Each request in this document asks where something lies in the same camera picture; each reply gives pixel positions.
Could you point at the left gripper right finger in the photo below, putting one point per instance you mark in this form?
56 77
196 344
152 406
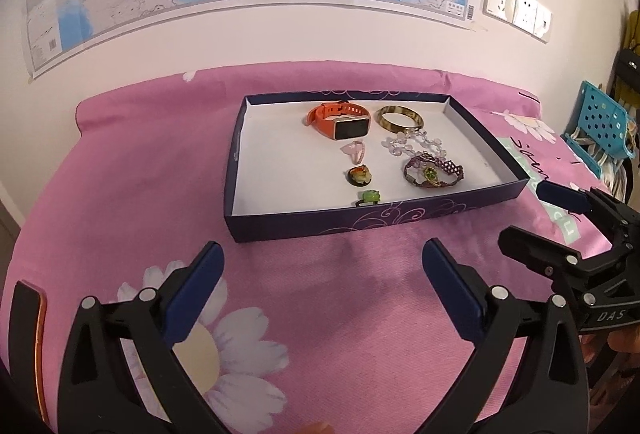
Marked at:
549 392

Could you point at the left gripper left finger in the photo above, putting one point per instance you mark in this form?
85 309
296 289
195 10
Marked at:
97 393

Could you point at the brown gold bangle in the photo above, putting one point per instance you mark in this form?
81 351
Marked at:
399 119

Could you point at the round floral brooch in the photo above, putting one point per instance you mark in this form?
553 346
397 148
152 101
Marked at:
359 176

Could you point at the pink hair clip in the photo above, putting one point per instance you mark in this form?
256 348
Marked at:
355 150

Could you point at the orange smart watch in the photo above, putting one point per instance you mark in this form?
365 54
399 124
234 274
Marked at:
339 120

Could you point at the navy jewelry tray box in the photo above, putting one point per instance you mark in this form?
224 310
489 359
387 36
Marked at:
286 180

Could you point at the right hand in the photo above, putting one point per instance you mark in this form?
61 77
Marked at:
626 340

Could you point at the black orange object at left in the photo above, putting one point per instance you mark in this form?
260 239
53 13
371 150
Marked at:
26 324

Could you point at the blue perforated basket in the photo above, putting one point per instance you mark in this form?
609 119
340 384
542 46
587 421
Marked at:
603 130

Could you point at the pink floral bed sheet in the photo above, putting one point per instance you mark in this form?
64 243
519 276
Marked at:
340 328

